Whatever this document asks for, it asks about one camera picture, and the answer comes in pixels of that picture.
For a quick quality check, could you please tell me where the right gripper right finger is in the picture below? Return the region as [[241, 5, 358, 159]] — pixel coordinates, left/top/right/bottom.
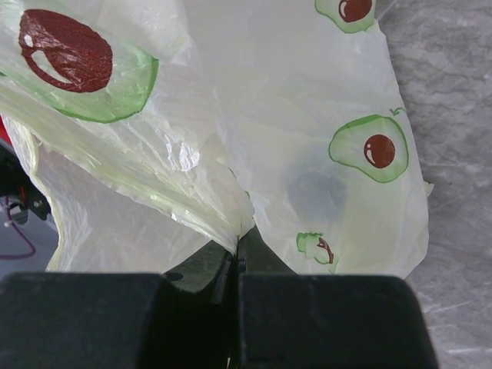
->
[[238, 228, 438, 368]]

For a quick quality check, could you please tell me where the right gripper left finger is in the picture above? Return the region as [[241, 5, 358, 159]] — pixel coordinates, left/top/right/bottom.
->
[[1, 243, 235, 368]]

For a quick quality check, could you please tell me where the green avocado print plastic bag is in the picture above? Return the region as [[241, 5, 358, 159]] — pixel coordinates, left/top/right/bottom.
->
[[1, 1, 429, 278]]

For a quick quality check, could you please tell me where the red plastic crate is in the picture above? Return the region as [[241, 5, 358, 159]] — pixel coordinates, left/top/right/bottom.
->
[[0, 117, 13, 150]]

